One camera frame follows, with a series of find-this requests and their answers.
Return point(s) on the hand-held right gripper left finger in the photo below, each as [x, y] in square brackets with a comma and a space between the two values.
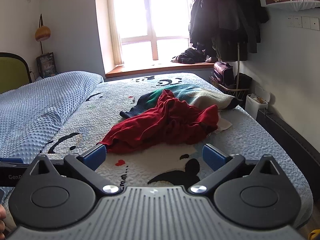
[96, 155]

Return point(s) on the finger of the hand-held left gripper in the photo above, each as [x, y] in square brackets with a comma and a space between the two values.
[11, 160]

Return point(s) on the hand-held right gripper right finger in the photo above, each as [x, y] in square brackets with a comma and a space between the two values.
[212, 156]

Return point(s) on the green and navy knit sweater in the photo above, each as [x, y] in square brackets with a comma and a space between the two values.
[200, 95]

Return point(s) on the red shirt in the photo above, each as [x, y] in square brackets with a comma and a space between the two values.
[155, 127]

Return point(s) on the pile of dark clothes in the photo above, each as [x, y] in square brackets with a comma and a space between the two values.
[190, 56]

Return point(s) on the person's left hand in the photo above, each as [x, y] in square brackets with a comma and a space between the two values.
[2, 212]

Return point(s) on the white cloth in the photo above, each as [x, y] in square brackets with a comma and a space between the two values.
[223, 125]

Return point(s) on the panda printed blanket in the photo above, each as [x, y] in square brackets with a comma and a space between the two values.
[250, 135]

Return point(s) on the dotted light blue blanket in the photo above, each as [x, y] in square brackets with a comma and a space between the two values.
[37, 105]

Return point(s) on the white trash bin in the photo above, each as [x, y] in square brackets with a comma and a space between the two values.
[253, 105]

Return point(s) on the black panel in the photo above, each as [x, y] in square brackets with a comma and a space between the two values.
[287, 135]

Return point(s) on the black bag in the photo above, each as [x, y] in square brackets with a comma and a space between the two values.
[243, 81]

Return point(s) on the purple bag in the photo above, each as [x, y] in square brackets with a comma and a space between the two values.
[222, 72]

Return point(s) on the white coat rack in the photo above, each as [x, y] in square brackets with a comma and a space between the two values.
[238, 75]

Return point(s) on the green chair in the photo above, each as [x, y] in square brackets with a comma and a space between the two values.
[10, 75]

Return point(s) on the dark picture box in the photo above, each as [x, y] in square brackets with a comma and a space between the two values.
[46, 65]

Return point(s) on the sheer beige curtain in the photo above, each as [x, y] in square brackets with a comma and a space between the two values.
[115, 30]

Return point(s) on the yellow object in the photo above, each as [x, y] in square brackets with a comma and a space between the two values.
[314, 235]

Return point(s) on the amber shade floor lamp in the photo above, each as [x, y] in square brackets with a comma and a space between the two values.
[42, 33]

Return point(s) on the hanging dark coats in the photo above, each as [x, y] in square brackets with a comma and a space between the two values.
[225, 17]

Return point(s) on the window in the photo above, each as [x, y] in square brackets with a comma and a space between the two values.
[135, 10]

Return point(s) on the white wall socket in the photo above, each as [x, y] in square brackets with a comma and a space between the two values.
[294, 21]

